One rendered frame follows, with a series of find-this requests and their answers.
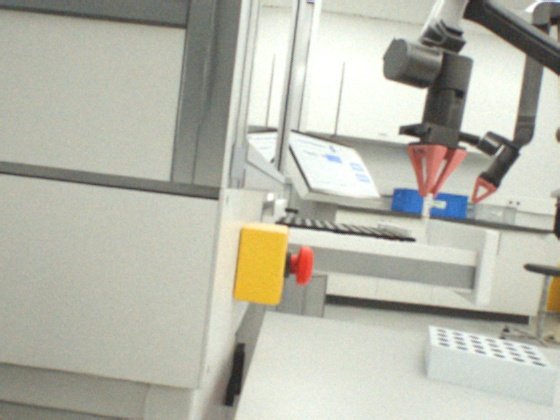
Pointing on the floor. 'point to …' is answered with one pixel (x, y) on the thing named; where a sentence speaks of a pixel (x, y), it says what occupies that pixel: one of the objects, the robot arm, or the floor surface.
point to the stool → (539, 308)
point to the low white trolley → (363, 377)
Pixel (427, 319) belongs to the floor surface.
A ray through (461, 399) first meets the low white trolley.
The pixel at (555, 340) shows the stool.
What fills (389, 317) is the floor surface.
